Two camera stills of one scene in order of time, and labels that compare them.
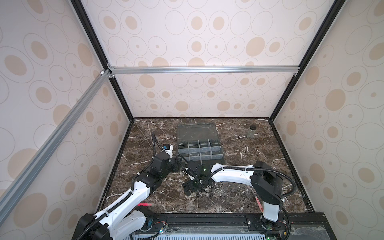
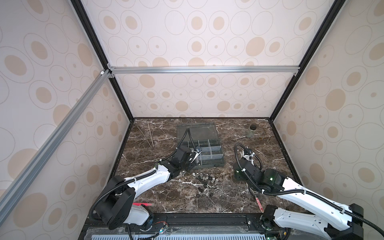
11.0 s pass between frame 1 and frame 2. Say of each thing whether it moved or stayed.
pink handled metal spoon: stayed
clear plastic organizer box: stayed
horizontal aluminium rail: stayed
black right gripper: moved
